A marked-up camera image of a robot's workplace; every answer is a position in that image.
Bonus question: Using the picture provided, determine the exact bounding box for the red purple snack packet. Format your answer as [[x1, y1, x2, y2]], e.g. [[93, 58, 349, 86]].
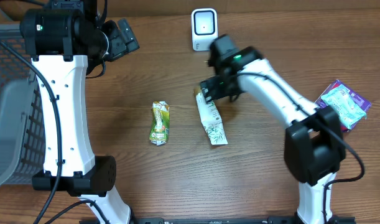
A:
[[315, 80, 372, 133]]

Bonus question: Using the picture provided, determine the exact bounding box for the grey plastic mesh basket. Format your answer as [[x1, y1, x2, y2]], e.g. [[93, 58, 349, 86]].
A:
[[0, 23, 47, 190]]

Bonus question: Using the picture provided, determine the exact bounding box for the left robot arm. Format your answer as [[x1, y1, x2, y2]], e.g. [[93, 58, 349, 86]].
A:
[[20, 1, 139, 223]]

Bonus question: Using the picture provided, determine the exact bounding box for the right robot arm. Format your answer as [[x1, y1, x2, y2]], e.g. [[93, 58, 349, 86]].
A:
[[200, 35, 346, 223]]

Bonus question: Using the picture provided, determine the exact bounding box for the white barcode scanner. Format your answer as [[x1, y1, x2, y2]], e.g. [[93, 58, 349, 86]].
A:
[[191, 8, 218, 52]]

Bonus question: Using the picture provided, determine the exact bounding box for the teal wet wipes packet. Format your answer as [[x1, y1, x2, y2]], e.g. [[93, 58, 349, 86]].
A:
[[321, 85, 366, 129]]

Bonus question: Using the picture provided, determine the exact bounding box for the green tea box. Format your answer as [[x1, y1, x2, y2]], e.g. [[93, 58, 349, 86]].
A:
[[149, 101, 170, 146]]

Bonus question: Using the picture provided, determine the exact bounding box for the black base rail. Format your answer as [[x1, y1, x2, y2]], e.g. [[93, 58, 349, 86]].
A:
[[78, 216, 356, 224]]

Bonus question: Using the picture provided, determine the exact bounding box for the white cream tube gold cap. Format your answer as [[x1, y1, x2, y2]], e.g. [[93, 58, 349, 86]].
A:
[[194, 86, 228, 146]]

